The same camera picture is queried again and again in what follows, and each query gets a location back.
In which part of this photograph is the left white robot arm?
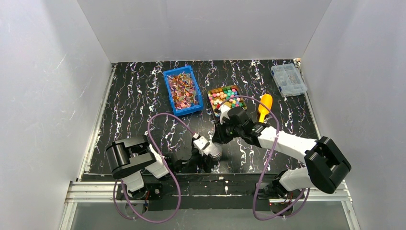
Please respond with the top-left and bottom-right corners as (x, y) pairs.
(105, 134), (222, 199)

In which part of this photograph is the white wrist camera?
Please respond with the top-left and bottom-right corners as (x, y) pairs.
(192, 133), (210, 156)
(216, 104), (230, 124)

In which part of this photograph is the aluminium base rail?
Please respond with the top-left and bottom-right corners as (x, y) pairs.
(59, 182), (360, 230)

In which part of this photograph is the clear plastic organizer box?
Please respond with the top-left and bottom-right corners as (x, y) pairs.
(271, 63), (307, 97)

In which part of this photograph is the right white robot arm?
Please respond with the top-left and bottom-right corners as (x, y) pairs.
(212, 105), (351, 197)

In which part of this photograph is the orange plastic scoop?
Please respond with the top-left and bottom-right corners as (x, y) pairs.
(258, 94), (273, 123)

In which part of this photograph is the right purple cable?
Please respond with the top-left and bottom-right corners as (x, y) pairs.
(215, 95), (310, 221)

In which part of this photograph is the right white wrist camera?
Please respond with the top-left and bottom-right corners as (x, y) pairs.
(216, 104), (230, 124)

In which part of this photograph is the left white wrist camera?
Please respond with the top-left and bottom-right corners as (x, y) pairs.
(192, 133), (210, 156)

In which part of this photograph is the blue plastic candy bin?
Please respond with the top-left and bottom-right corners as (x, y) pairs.
(163, 66), (204, 116)

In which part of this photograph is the white round jar lid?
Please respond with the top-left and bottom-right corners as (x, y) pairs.
(204, 142), (222, 158)

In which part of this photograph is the gold tray of star candies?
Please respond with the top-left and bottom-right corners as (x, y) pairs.
(207, 85), (247, 121)

